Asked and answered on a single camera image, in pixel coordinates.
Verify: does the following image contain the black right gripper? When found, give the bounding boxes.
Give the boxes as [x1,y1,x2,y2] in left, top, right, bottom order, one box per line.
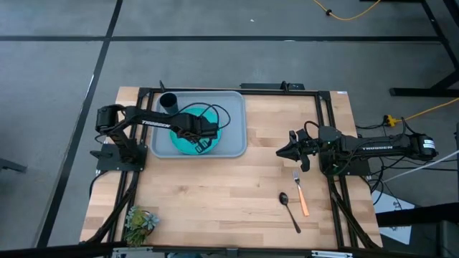
[275,128,321,173]

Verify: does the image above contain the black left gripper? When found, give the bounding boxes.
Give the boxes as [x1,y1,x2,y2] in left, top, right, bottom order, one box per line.
[177,113,217,155]

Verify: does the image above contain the teal round plate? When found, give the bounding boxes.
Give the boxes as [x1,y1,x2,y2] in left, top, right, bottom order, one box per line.
[169,106,222,156]

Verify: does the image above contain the black spoon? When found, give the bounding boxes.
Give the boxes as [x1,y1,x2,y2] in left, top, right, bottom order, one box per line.
[278,192,302,234]

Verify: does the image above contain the fork with orange handle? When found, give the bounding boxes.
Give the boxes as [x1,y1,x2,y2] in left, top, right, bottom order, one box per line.
[292,170,310,217]

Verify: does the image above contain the black ribbed cup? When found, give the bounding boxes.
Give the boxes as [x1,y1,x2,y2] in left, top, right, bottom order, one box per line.
[159,92,179,115]

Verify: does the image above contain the grey plastic tray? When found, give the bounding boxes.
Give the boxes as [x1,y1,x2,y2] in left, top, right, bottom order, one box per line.
[150,90,248,159]

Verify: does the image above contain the small succulent plant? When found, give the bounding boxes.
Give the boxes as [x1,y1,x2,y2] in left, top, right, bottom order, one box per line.
[123,206,161,248]

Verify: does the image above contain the white paper sheet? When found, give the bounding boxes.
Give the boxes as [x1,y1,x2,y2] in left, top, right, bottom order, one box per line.
[372,189,416,245]

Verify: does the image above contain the black beam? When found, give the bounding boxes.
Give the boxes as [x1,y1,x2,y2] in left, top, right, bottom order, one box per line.
[375,202,459,227]

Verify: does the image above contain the black floor stand foot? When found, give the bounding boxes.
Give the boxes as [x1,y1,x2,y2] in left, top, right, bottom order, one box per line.
[0,157,28,173]

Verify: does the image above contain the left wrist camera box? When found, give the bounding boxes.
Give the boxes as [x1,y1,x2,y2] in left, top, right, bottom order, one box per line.
[200,120,219,139]

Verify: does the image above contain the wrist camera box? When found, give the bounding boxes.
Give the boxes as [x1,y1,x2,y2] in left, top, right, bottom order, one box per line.
[200,120,219,139]
[318,125,342,144]

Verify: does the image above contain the black right camera cable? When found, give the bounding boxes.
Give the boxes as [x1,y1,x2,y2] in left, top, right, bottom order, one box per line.
[303,120,323,140]

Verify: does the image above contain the black camera cable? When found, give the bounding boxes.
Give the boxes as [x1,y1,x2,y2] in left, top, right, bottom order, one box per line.
[303,120,323,140]
[175,102,232,130]

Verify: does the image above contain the black left camera cable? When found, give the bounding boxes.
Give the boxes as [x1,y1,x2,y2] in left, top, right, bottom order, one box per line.
[175,102,232,130]

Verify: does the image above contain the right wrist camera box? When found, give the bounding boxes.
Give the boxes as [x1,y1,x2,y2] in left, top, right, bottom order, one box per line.
[318,125,342,144]

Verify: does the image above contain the black aluminium table frame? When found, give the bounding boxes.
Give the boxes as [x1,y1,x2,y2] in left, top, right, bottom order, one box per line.
[80,85,383,252]

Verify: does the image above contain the black floor cable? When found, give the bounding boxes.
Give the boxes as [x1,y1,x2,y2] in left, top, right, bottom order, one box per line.
[355,121,390,130]

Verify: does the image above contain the yellow cable with plug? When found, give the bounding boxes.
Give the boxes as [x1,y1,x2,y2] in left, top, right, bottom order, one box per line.
[385,97,459,128]

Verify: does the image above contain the white cable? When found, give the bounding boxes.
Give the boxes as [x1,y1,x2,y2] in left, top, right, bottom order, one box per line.
[382,149,459,183]

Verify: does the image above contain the yellow floor cable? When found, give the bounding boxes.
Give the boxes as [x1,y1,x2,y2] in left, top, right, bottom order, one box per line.
[311,0,382,22]

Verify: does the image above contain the black table leg frame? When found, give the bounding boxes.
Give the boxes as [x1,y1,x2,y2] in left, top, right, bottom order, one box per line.
[360,0,459,98]

